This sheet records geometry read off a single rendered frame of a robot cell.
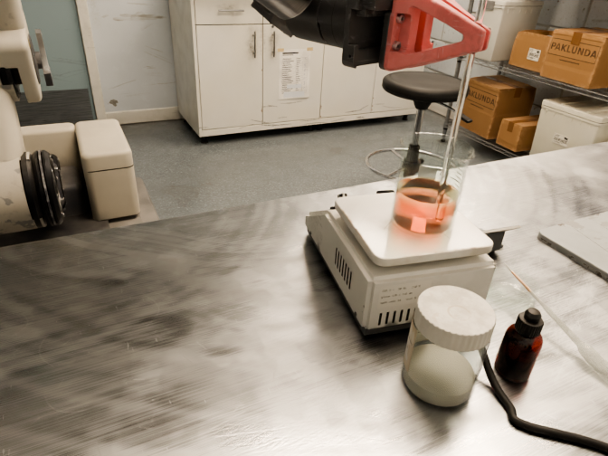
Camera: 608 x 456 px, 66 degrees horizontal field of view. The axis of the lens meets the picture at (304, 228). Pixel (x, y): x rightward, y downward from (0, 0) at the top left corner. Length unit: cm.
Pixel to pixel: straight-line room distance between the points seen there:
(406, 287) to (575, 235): 33
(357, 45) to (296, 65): 265
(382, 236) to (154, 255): 27
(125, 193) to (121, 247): 82
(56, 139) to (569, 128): 230
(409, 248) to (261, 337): 16
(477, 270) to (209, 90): 255
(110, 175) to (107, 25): 203
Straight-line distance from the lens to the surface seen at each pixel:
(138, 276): 53
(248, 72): 295
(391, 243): 42
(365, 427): 39
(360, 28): 43
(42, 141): 159
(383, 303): 43
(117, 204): 142
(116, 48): 335
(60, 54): 333
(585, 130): 270
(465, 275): 45
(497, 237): 61
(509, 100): 310
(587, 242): 69
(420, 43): 44
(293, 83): 308
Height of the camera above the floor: 106
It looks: 31 degrees down
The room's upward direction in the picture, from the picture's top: 3 degrees clockwise
